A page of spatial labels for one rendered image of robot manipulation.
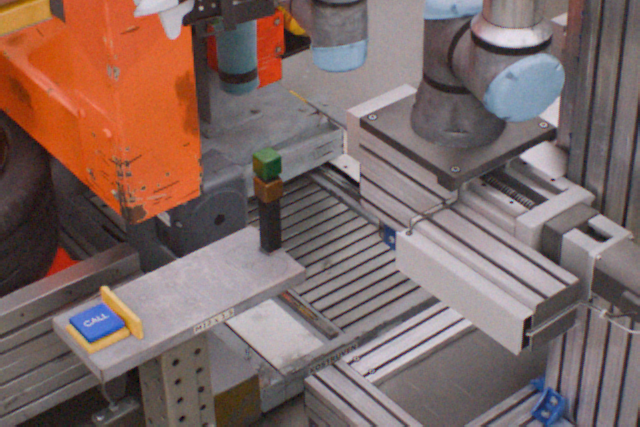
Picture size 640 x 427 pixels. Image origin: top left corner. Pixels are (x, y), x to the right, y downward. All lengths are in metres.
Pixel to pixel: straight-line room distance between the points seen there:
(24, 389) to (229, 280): 0.48
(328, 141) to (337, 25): 1.58
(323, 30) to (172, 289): 0.79
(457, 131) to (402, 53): 1.91
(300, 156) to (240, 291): 0.93
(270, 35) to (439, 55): 1.03
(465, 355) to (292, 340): 0.41
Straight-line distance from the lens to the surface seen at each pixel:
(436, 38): 2.01
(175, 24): 1.61
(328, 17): 1.74
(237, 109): 3.26
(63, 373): 2.66
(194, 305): 2.36
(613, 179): 2.12
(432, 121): 2.07
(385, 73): 3.88
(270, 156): 2.34
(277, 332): 2.86
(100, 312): 2.33
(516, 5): 1.86
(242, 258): 2.46
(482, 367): 2.59
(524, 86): 1.89
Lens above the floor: 1.97
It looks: 35 degrees down
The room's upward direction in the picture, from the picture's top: 1 degrees counter-clockwise
